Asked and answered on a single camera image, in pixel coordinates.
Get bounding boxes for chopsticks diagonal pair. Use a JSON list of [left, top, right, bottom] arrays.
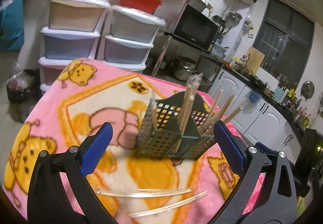
[[129, 191, 208, 219]]

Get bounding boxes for white kitchen cabinets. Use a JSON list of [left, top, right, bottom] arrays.
[[208, 67, 302, 163]]

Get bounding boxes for dark kitchen window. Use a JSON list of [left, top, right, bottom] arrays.
[[253, 0, 315, 84]]

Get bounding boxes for left hand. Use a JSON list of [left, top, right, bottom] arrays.
[[114, 204, 132, 224]]

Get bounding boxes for chopsticks in caddy right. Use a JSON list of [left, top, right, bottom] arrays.
[[198, 87, 236, 135]]

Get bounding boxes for chopsticks in caddy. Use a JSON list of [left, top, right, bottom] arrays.
[[151, 98, 157, 129], [198, 87, 236, 135], [173, 73, 203, 158]]

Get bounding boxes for pink cartoon blanket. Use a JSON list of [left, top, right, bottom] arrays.
[[2, 58, 267, 224]]

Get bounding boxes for black trash bag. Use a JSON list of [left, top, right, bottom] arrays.
[[5, 62, 41, 123]]

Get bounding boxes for chopsticks in caddy middle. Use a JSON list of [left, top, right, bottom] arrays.
[[173, 73, 203, 158]]

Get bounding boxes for chopsticks in caddy left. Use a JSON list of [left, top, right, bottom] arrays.
[[151, 98, 157, 129]]

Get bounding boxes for wooden cutting board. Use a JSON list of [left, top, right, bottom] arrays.
[[245, 47, 265, 75]]

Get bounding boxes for steel cooking pot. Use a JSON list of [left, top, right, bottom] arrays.
[[173, 56, 197, 81]]

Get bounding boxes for metal shelf rack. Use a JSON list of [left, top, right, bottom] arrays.
[[147, 34, 224, 92]]

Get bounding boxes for blue bag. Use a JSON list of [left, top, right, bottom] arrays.
[[1, 0, 25, 53]]

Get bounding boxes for left plastic drawer tower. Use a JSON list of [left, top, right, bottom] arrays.
[[38, 0, 110, 92]]

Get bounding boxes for plastic drawer tower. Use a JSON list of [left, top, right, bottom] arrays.
[[96, 5, 166, 73], [38, 0, 110, 92]]

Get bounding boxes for right plastic drawer tower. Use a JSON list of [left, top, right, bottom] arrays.
[[96, 5, 166, 73]]

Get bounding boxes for black microwave oven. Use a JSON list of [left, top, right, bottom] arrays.
[[154, 1, 218, 51]]

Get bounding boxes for red plastic basin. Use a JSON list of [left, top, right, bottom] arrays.
[[120, 0, 162, 14]]

